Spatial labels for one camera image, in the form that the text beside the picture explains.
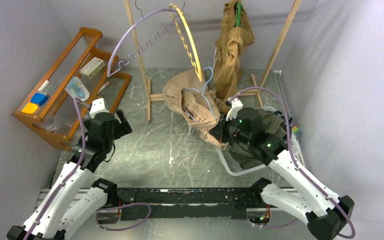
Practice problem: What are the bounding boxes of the clear plastic cup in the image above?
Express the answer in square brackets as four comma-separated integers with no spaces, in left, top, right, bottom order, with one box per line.
[41,115,61,132]

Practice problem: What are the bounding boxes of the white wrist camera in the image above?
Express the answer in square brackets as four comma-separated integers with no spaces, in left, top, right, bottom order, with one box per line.
[89,97,110,119]
[226,97,243,121]

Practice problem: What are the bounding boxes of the lilac plastic hanger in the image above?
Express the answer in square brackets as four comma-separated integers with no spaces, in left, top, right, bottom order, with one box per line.
[106,1,182,78]

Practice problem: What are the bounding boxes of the dark shark print shorts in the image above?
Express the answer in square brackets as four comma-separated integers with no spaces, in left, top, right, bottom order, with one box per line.
[274,111,293,132]

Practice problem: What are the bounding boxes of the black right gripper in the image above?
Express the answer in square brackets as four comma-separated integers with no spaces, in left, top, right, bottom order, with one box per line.
[209,112,252,146]

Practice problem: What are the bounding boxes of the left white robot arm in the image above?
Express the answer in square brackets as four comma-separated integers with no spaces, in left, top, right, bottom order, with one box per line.
[6,109,132,240]

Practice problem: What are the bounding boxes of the white pen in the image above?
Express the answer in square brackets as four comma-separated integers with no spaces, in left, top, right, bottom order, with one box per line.
[98,81,110,93]

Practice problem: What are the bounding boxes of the wooden clothes rack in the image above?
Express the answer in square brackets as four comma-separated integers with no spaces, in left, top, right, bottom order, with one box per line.
[123,0,303,124]

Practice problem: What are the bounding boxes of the white red box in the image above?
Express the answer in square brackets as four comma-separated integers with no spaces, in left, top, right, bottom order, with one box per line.
[79,56,106,79]

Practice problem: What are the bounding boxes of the wooden hanger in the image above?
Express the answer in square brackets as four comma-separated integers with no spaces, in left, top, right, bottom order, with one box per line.
[168,3,204,82]

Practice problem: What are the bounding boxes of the tan brown shorts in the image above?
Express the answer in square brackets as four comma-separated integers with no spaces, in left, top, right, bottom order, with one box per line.
[213,0,255,101]

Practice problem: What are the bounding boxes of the blue wire hanger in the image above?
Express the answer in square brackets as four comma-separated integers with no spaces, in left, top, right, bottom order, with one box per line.
[181,66,215,118]

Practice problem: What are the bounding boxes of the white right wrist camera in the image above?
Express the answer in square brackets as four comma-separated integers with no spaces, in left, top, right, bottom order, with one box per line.
[226,97,243,121]

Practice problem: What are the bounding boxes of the green hanger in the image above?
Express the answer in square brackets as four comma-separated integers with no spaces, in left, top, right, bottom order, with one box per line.
[234,1,242,27]

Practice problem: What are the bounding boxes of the colourful striped card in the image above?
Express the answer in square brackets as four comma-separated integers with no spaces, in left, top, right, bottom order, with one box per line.
[291,125,302,136]

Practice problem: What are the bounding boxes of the orange wooden shelf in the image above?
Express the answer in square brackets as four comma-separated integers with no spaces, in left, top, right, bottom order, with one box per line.
[12,27,114,151]

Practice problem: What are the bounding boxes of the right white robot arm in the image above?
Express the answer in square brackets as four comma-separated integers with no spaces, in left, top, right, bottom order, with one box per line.
[209,107,355,240]

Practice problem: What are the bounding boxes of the white tube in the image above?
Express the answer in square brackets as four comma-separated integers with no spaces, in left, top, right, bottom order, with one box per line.
[37,79,50,92]

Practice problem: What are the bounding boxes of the white plastic laundry basket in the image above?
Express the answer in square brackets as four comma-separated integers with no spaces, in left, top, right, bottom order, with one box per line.
[219,107,289,175]

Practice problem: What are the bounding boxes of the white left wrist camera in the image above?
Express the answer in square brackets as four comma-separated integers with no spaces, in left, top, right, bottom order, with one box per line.
[89,97,110,119]

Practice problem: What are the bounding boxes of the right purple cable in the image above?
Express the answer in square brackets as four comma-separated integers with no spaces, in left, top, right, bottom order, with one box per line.
[227,86,357,240]

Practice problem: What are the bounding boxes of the beige shorts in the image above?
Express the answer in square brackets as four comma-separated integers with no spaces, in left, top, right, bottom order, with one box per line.
[162,69,229,150]

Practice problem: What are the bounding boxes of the yellow sponge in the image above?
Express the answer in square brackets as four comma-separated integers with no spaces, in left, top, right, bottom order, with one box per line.
[20,102,41,115]

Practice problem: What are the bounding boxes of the white blue packaged item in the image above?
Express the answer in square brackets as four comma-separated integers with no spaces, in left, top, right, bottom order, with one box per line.
[64,76,90,102]

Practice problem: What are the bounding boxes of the blue sponge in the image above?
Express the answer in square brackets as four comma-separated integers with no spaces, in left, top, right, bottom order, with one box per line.
[30,91,50,106]

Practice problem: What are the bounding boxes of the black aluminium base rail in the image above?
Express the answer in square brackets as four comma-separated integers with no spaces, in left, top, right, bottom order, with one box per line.
[31,187,327,223]

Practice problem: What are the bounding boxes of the olive green shorts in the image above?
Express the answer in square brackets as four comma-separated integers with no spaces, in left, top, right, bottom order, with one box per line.
[228,107,288,170]

